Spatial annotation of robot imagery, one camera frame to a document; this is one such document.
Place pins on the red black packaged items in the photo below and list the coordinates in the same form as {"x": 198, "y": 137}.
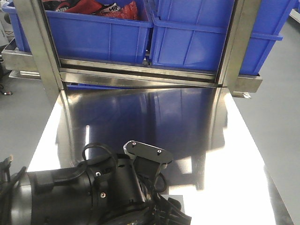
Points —
{"x": 93, "y": 7}

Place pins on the stainless steel cart frame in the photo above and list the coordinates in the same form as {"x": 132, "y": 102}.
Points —
{"x": 43, "y": 62}

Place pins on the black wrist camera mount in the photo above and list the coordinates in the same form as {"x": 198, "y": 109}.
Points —
{"x": 148, "y": 160}

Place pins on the blue bin with red items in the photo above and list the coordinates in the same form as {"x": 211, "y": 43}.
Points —
{"x": 101, "y": 38}

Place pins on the blue bin right on cart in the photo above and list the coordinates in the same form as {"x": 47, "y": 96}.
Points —
{"x": 191, "y": 33}

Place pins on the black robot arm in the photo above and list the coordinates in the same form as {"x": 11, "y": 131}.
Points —
{"x": 101, "y": 191}

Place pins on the gray square base block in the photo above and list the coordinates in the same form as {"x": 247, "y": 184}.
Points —
{"x": 176, "y": 200}

